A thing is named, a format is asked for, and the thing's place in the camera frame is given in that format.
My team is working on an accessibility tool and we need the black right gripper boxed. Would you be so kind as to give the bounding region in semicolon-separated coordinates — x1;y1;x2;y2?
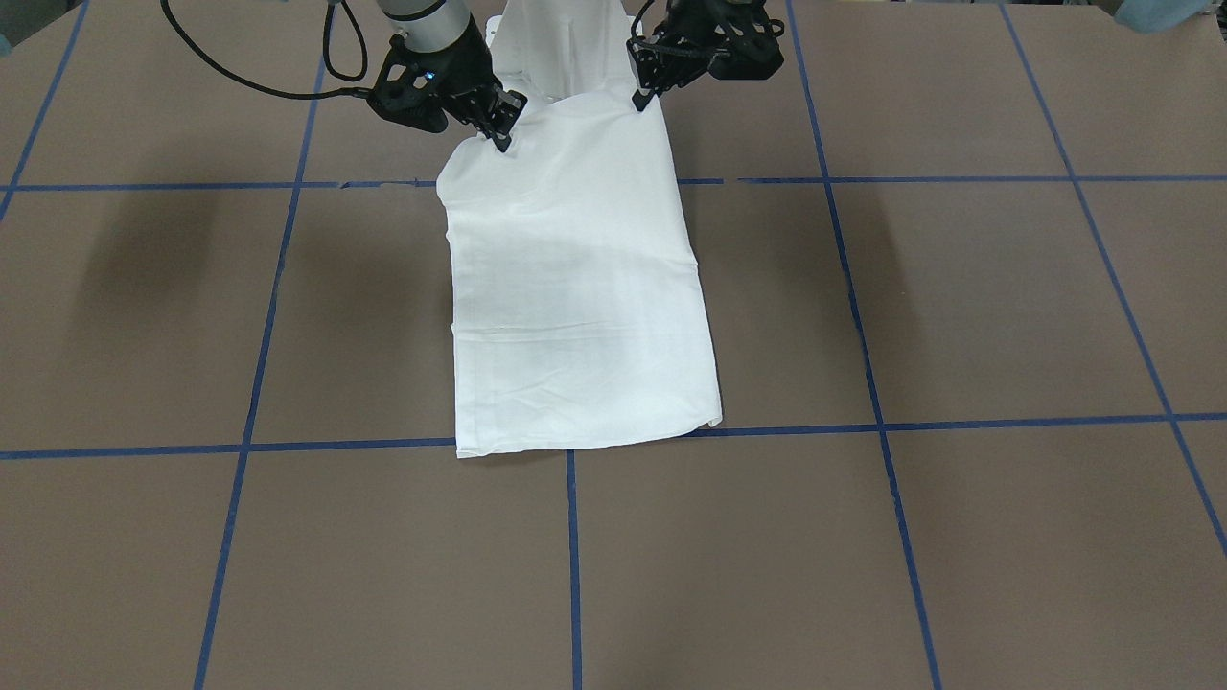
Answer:
368;18;528;153

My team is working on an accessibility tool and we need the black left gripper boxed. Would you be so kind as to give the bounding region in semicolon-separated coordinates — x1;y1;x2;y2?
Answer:
627;1;787;112

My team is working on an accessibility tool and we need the white long-sleeve printed shirt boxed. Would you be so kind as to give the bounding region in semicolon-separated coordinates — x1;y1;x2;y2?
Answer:
436;90;724;458

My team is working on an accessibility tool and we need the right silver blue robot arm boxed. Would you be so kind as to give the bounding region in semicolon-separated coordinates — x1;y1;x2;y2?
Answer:
364;1;528;152

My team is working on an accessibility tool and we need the black braided camera cable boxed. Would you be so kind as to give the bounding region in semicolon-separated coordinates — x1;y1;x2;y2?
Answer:
160;0;377;101

